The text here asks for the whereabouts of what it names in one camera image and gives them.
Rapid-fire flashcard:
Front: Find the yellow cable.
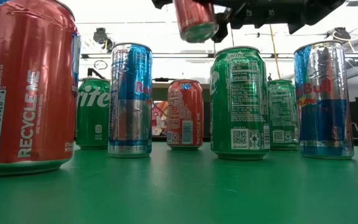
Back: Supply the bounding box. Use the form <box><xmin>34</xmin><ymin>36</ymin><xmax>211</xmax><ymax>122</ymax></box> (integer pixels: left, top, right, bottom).
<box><xmin>268</xmin><ymin>24</ymin><xmax>282</xmax><ymax>80</ymax></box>

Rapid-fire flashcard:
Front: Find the green table mat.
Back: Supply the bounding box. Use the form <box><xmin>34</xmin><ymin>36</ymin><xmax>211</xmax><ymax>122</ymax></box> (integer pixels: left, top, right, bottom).
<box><xmin>0</xmin><ymin>141</ymin><xmax>358</xmax><ymax>224</ymax></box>

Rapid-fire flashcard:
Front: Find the blue silver Red Bull can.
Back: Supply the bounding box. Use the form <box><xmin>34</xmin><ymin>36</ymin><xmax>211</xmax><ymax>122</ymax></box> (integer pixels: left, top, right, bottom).
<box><xmin>108</xmin><ymin>42</ymin><xmax>154</xmax><ymax>159</ymax></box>
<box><xmin>293</xmin><ymin>39</ymin><xmax>356</xmax><ymax>161</ymax></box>

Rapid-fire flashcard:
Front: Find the green Sprite can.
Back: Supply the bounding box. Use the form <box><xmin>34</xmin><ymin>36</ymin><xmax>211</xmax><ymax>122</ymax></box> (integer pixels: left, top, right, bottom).
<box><xmin>266</xmin><ymin>79</ymin><xmax>300</xmax><ymax>151</ymax></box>
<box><xmin>209</xmin><ymin>45</ymin><xmax>272</xmax><ymax>161</ymax></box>
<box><xmin>75</xmin><ymin>77</ymin><xmax>111</xmax><ymax>150</ymax></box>

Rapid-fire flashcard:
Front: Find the black ceiling spotlight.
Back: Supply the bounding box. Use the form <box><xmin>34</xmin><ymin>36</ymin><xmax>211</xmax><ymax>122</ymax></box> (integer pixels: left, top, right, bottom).
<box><xmin>92</xmin><ymin>27</ymin><xmax>108</xmax><ymax>44</ymax></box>
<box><xmin>104</xmin><ymin>37</ymin><xmax>115</xmax><ymax>52</ymax></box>
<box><xmin>326</xmin><ymin>26</ymin><xmax>352</xmax><ymax>43</ymax></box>

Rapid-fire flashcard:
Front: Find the red-orange Fanta can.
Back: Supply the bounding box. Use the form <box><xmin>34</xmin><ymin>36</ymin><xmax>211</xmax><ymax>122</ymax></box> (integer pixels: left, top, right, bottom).
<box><xmin>0</xmin><ymin>0</ymin><xmax>82</xmax><ymax>177</ymax></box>
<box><xmin>173</xmin><ymin>0</ymin><xmax>220</xmax><ymax>44</ymax></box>
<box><xmin>166</xmin><ymin>79</ymin><xmax>204</xmax><ymax>151</ymax></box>

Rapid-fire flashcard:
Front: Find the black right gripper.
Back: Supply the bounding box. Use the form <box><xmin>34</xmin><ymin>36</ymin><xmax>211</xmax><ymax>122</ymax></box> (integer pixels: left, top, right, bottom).
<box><xmin>211</xmin><ymin>0</ymin><xmax>291</xmax><ymax>44</ymax></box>

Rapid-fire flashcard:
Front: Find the colourful patterned wall panel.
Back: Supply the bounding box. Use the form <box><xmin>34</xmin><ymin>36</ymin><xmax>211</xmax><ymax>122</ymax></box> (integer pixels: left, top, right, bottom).
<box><xmin>152</xmin><ymin>100</ymin><xmax>168</xmax><ymax>137</ymax></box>

